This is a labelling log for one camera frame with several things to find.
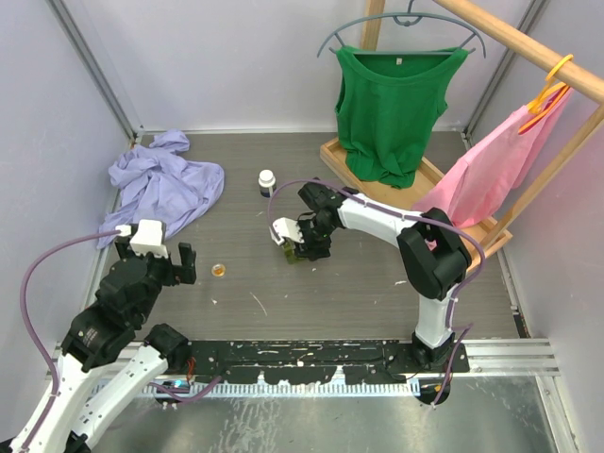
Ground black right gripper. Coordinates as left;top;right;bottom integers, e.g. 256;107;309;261
290;217;336;261

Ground green pill organizer box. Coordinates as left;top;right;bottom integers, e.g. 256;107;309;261
282;243;302;264

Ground orange bottle cap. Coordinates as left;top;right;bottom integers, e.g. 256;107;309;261
210;263;226;277

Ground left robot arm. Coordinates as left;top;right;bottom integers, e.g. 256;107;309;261
1;237;196;452

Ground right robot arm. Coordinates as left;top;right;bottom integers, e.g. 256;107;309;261
294;180;472;372

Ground white capped dark pill bottle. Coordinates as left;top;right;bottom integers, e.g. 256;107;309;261
258;169;277;198

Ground lavender crumpled shirt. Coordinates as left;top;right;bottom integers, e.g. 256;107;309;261
98;129;226;239

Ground wooden clothes rack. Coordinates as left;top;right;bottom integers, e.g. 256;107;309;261
320;1;603;257

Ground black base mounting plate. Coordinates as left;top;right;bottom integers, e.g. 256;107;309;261
166;340;470;385

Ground green tank top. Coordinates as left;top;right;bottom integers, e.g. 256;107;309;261
335;46;469;189

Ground pink shirt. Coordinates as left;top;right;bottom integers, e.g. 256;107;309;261
412;88;574;228

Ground grey clothes hanger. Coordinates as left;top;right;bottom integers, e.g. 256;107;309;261
316;1;487;59

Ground yellow clothes hanger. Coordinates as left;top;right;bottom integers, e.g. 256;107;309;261
518;54;574;135

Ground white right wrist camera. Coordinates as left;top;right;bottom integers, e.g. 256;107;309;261
270;217;304;246

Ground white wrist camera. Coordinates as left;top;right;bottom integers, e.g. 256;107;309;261
270;217;304;246
114;219;169;259

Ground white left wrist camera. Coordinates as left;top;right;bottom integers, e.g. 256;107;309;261
114;219;169;259

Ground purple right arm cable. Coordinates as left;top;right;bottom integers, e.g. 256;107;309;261
267;177;487;406

